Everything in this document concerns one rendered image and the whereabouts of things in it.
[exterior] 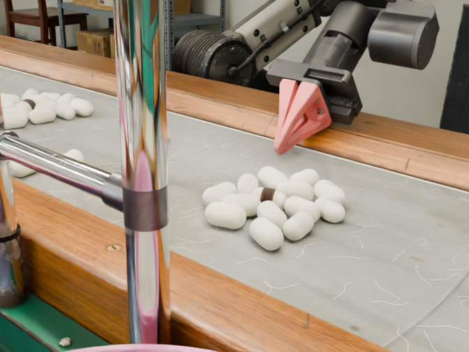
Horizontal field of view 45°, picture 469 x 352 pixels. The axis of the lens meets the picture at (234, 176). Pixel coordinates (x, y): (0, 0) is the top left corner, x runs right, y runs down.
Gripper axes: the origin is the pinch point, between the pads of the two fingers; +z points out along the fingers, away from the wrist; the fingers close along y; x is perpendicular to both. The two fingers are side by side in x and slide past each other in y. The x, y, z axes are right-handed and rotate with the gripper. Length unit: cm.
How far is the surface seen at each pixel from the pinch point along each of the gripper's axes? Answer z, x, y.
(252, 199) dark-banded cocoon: 10.6, -9.0, 6.5
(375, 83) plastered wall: -131, 161, -80
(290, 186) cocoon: 7.1, -6.2, 7.5
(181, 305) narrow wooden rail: 22.5, -19.7, 13.2
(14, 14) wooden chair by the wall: -114, 134, -338
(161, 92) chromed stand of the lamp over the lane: 15.6, -31.5, 14.2
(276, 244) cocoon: 14.1, -10.9, 11.7
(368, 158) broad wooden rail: -3.5, 4.2, 8.0
